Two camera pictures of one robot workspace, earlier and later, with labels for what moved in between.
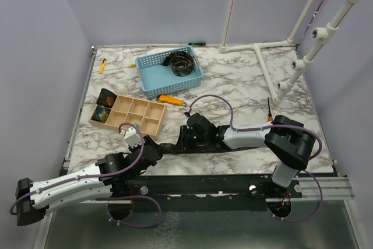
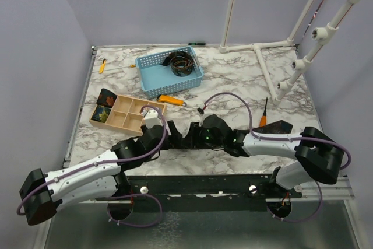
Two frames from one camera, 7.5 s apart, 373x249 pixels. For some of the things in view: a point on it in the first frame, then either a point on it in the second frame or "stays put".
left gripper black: (148, 141) to (176, 137)
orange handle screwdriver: (270, 119) to (263, 118)
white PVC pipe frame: (257, 47) stays put
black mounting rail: (201, 192) stays put
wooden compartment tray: (148, 115) stays put
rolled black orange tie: (181, 63) stays put
